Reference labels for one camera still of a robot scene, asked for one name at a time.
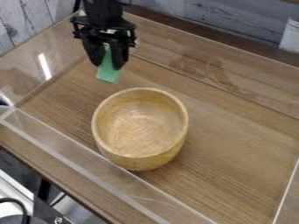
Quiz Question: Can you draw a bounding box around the black cable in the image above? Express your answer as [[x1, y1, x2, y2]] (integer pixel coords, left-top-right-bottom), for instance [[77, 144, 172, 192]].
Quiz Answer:
[[0, 197, 31, 224]]

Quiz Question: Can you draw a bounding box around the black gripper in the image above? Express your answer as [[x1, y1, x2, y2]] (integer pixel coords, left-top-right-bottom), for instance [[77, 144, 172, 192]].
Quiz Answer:
[[69, 0, 137, 70]]

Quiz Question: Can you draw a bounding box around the white cylindrical container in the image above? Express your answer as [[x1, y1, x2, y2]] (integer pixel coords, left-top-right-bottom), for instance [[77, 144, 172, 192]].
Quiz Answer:
[[279, 15, 299, 54]]

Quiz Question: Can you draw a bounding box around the black table leg bracket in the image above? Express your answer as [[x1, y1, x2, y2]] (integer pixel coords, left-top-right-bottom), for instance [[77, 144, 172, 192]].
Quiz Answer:
[[32, 178, 72, 224]]

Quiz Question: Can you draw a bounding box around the clear acrylic tray wall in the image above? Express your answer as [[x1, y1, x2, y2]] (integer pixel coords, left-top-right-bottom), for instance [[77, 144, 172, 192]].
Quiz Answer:
[[0, 18, 299, 224]]

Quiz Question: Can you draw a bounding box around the green rectangular block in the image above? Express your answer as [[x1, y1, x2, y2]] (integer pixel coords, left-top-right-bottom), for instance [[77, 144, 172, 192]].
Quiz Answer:
[[96, 45, 120, 84]]

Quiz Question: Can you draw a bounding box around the brown wooden bowl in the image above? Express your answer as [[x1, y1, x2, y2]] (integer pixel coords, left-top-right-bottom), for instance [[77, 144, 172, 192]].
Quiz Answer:
[[91, 87, 189, 171]]

